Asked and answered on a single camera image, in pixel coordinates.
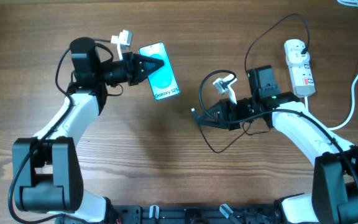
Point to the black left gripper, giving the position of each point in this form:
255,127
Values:
132,68

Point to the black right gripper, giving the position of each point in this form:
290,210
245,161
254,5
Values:
224,113

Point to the teal screen Samsung smartphone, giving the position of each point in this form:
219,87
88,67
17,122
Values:
163,82

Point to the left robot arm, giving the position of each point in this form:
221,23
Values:
46,172

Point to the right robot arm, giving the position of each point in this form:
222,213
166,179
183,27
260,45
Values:
334,196

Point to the white USB charger plug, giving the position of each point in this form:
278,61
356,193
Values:
296,59

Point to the white power strip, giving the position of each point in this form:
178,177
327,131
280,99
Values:
301,77

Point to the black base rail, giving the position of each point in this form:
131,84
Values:
253,213

